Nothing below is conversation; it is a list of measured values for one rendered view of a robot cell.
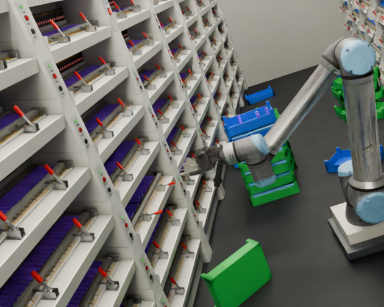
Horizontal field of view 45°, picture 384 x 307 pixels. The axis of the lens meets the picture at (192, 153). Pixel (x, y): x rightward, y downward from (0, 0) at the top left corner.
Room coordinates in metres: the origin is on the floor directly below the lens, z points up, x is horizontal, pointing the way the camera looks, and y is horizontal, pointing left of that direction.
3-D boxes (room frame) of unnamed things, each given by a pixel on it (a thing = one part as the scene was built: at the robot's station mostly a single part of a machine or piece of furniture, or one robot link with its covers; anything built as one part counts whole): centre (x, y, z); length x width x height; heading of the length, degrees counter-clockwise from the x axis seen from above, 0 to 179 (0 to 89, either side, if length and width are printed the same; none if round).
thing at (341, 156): (2.57, -0.92, 0.04); 0.30 x 0.20 x 0.08; 42
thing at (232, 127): (2.63, -0.39, 0.52); 0.30 x 0.20 x 0.08; 81
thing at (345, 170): (1.83, -0.65, 0.31); 0.17 x 0.15 x 0.18; 169
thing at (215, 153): (1.78, -0.07, 0.68); 0.12 x 0.08 x 0.09; 72
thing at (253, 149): (1.73, -0.23, 0.68); 0.12 x 0.09 x 0.10; 72
